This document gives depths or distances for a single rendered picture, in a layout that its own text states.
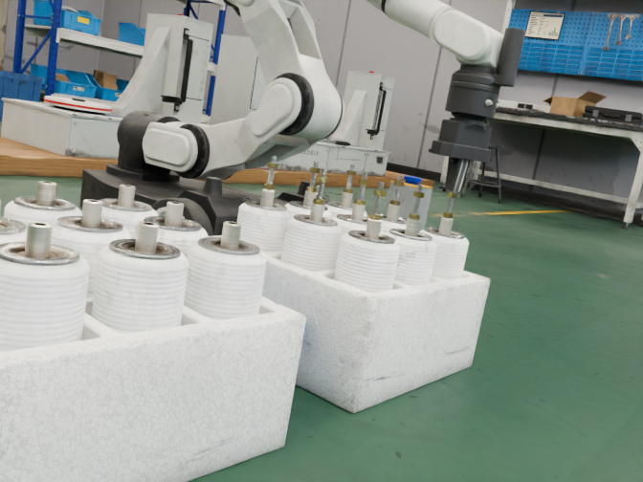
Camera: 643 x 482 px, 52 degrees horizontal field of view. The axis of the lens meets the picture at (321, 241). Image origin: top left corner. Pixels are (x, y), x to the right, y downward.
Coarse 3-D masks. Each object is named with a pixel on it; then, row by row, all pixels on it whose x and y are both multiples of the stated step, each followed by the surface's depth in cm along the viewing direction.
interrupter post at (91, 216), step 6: (84, 204) 77; (90, 204) 77; (96, 204) 77; (84, 210) 78; (90, 210) 77; (96, 210) 78; (84, 216) 78; (90, 216) 78; (96, 216) 78; (84, 222) 78; (90, 222) 78; (96, 222) 78
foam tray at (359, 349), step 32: (288, 288) 106; (320, 288) 101; (352, 288) 100; (416, 288) 107; (448, 288) 112; (480, 288) 123; (320, 320) 102; (352, 320) 98; (384, 320) 98; (416, 320) 106; (448, 320) 115; (480, 320) 126; (320, 352) 102; (352, 352) 98; (384, 352) 101; (416, 352) 109; (448, 352) 118; (320, 384) 102; (352, 384) 98; (384, 384) 103; (416, 384) 112
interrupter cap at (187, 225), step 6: (150, 216) 89; (156, 216) 89; (162, 216) 90; (156, 222) 86; (162, 222) 88; (186, 222) 90; (192, 222) 90; (162, 228) 84; (168, 228) 84; (174, 228) 84; (180, 228) 84; (186, 228) 86; (192, 228) 86; (198, 228) 87
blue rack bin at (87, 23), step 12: (36, 0) 564; (36, 12) 567; (48, 12) 557; (72, 12) 548; (84, 12) 586; (36, 24) 570; (48, 24) 559; (60, 24) 549; (72, 24) 552; (84, 24) 561; (96, 24) 569
